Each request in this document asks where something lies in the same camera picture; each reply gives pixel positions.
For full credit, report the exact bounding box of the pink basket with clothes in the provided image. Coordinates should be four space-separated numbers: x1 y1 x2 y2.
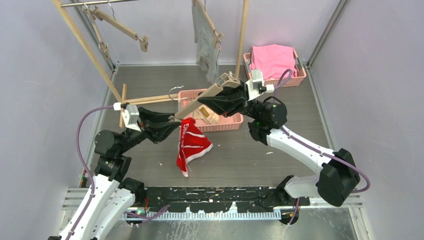
243 48 308 89

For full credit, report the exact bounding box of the wooden clothes rack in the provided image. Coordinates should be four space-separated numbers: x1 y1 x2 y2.
52 0 250 120

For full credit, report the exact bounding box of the red underwear white trim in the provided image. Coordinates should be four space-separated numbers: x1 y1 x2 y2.
176 117 213 178

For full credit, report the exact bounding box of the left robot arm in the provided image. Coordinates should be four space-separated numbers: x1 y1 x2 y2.
49 102 181 240

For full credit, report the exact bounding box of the beige hanger holding red underwear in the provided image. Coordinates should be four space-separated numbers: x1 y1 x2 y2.
167 72 242 121

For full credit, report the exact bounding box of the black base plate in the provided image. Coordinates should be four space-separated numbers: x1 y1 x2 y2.
132 186 296 213

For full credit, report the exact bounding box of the empty pink basket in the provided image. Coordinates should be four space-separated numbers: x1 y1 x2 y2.
177 88 244 133

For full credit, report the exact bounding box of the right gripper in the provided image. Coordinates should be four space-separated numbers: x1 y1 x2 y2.
197 80 263 121

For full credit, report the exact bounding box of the pink cloth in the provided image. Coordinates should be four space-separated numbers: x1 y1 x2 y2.
249 44 298 80

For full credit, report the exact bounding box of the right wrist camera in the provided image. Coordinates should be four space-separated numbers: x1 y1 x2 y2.
245 69 275 101

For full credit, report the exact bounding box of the empty beige clip hanger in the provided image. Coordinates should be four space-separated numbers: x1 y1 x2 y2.
82 6 110 61

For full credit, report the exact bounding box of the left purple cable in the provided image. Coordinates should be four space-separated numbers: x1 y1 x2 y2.
64 103 170 240

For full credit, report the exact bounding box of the beige underwear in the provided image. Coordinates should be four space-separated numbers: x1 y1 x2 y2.
192 104 220 125

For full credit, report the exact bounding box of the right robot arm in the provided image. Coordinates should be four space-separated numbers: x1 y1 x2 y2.
153 80 364 207

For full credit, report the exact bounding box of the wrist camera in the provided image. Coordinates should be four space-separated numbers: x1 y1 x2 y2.
245 69 275 101
112 102 141 132

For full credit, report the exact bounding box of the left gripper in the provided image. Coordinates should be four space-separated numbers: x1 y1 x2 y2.
117 106 180 154

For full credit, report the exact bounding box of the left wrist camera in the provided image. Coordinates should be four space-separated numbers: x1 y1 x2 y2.
112 102 141 132

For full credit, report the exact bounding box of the beige hanger holding striped underwear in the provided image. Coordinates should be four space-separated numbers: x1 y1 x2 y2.
191 0 224 50

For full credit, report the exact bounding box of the grey striped underwear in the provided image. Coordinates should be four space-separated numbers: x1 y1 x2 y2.
196 19 220 84

